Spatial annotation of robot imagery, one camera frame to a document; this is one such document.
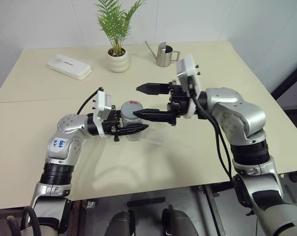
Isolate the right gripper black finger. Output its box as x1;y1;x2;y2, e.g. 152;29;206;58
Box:
133;108;177;127
136;83;171;96

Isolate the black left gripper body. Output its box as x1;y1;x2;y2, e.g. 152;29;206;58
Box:
101;109;122;144

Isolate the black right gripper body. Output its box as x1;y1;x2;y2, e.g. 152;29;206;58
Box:
166;79;191;118

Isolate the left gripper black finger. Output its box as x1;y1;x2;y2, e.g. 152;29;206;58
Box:
118;124;150;136

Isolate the grey cylindrical cup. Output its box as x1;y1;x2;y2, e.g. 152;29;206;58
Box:
120;100;145;124

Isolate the steel watering can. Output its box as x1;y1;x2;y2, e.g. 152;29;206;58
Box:
145;40;181;67

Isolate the green plant in white pot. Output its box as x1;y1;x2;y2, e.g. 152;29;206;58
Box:
94;0;147;74

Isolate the white flat rectangular case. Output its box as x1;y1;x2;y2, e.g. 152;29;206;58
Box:
47;55;93;80

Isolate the black flat bar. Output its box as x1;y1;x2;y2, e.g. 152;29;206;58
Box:
127;196;166;207

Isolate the dark rounded shape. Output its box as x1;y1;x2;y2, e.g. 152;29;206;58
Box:
108;209;139;236
161;207;201;236

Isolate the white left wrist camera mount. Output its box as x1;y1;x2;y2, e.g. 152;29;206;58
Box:
92;90;116;137

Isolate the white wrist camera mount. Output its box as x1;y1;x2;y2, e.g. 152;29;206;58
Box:
92;90;116;137
176;55;203;119

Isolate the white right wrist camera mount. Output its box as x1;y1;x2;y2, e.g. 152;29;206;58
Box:
176;55;203;119

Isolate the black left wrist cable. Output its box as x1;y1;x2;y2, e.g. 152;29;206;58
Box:
76;86;105;116

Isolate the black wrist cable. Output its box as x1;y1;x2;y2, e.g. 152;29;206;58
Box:
76;86;105;116
191;90;237;184

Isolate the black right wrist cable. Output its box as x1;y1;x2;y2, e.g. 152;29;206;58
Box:
191;90;237;184

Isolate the black metal frame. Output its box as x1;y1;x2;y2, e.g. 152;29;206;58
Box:
270;58;297;112

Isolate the metal table frame bar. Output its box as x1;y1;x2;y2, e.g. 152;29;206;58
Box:
203;183;229;236

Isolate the black looped hose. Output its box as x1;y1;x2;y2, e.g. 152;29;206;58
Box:
6;206;42;236

